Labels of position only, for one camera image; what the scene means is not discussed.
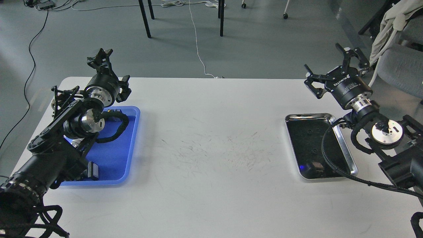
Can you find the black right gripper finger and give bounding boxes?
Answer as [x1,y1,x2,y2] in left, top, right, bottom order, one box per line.
[335,43,370,77]
[304,64,335,99]

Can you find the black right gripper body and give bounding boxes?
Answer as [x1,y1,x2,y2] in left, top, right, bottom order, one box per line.
[325,66,373,110]

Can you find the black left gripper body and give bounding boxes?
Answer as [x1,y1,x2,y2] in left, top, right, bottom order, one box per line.
[85,73,120,107]

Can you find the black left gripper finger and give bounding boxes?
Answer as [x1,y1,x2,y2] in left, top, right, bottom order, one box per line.
[116,75,132,103]
[87,48,113,76]

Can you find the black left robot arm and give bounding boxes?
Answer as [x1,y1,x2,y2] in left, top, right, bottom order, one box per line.
[1,48,131,238]

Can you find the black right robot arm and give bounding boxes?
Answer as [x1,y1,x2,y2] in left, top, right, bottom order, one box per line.
[305,43,423,199]

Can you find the grey office chair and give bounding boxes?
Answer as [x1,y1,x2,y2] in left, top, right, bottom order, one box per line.
[358,0,423,99]

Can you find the shiny metal tray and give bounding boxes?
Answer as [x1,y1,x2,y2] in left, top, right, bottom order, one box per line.
[285,113,358,182]

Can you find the beige cloth on chair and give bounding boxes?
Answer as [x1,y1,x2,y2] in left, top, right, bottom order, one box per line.
[369,0,423,66]

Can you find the blue plastic tray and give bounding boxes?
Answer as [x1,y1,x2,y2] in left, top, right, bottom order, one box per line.
[58,106,140,186]

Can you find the black power strip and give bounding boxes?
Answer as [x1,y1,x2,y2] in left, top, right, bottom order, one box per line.
[23,0,55,10]

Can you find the black table legs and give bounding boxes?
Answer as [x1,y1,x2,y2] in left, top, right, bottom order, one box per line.
[138,0,225,38]

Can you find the black square switch block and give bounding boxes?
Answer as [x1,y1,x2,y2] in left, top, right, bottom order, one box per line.
[84,161,99,181]

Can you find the white floor cable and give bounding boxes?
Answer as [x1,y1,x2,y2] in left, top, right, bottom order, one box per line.
[72,0,226,79]

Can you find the black floor cable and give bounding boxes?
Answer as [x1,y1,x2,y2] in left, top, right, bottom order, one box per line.
[0,10,50,149]

